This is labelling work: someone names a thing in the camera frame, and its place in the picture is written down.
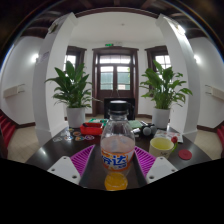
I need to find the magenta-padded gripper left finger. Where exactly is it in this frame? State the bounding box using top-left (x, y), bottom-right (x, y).
top-left (47, 143), bottom-right (98, 186)

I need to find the potted plant in white pot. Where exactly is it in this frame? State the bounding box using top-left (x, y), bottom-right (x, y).
top-left (139, 59), bottom-right (194, 129)
top-left (44, 60), bottom-right (101, 129)

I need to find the green and white box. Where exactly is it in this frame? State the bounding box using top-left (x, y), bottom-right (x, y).
top-left (88, 118), bottom-right (109, 127)

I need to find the printed white paper leaflet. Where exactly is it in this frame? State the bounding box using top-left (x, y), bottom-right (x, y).
top-left (153, 129), bottom-right (184, 144)

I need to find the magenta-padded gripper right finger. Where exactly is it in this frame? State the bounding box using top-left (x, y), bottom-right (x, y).
top-left (133, 145), bottom-right (179, 185)

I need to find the flat round red coaster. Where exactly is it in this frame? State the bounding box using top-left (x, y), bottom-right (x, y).
top-left (177, 148), bottom-right (193, 161)

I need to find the black chair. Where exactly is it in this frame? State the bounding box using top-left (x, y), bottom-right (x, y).
top-left (103, 97), bottom-right (137, 121)

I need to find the red carpeted staircase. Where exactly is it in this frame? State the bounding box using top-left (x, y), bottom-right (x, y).
top-left (0, 109), bottom-right (17, 149)
top-left (216, 124), bottom-right (224, 149)

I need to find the clear orange drink bottle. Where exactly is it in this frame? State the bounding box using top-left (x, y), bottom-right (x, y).
top-left (99, 99), bottom-right (137, 192)

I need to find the yellow mug with green handle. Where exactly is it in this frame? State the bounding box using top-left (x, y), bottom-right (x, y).
top-left (148, 135), bottom-right (179, 160)

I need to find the dark wooden double door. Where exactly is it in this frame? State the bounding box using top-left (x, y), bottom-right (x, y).
top-left (91, 45), bottom-right (139, 116)

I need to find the white wall heater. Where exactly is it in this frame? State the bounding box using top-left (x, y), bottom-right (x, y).
top-left (204, 84), bottom-right (224, 102)
top-left (3, 83), bottom-right (26, 99)

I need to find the red box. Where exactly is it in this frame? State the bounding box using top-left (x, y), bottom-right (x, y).
top-left (79, 122), bottom-right (104, 136)

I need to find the dark-framed window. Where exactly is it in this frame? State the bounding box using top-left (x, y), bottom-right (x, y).
top-left (144, 45), bottom-right (173, 91)
top-left (63, 45), bottom-right (88, 88)

